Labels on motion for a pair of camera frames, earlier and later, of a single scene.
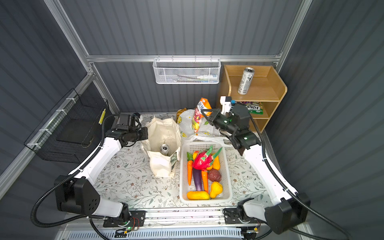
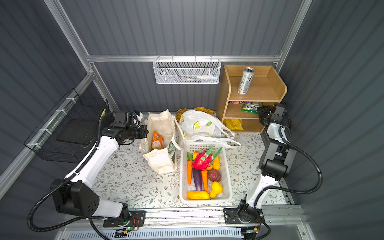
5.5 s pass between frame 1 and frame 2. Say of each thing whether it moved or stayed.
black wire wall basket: stayed
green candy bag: stayed
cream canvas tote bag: moved
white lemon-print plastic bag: stayed
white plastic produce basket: stayed
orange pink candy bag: moved
